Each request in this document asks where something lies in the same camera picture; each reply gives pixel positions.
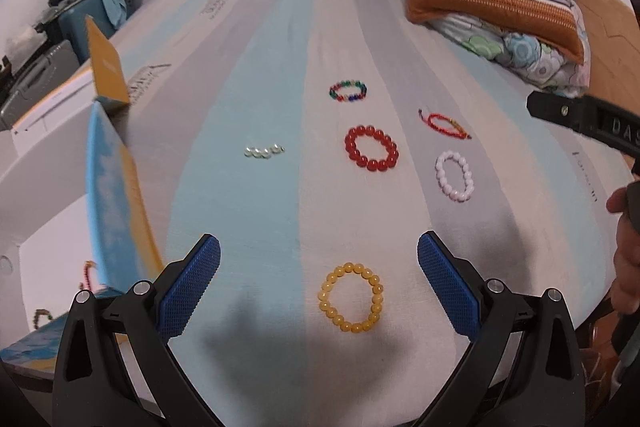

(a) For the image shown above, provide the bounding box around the floral quilt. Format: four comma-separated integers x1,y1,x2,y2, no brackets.
431,2,592,99

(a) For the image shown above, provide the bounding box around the blue suitcase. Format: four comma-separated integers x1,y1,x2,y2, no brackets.
56,0,137,64

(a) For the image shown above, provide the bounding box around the person's right hand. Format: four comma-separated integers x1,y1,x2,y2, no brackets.
606,186,640,319

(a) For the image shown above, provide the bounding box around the red string bracelet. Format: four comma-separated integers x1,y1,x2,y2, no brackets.
418,108,473,140

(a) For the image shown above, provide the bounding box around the yellow bead bracelet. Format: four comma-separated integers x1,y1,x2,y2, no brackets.
319,262,385,334

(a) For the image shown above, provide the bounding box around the multicolour bead bracelet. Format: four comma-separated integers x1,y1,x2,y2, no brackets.
329,79,368,104

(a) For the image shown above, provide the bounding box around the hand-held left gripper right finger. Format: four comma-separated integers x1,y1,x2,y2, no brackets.
417,230,587,427

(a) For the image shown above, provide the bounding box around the white cardboard box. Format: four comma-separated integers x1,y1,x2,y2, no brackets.
0,14,167,370

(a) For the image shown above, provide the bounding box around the grey suitcase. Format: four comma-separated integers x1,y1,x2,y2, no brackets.
0,40,82,131

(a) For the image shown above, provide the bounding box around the pearl bracelet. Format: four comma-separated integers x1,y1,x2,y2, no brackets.
243,144,286,159

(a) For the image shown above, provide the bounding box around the red bead bracelet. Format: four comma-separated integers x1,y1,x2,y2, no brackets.
344,124,400,173

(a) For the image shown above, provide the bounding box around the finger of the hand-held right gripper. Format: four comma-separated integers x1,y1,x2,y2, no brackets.
526,90,640,156

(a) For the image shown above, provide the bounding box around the pink bead bracelet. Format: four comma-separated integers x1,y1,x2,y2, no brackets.
434,150,475,204

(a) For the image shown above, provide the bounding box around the red and yellow cord bracelet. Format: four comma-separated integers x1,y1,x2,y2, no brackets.
79,260,99,293

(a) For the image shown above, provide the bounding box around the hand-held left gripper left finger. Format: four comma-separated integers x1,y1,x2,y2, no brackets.
52,234,222,427

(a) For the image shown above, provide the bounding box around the teal cloth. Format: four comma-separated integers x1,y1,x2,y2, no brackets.
96,0,128,29

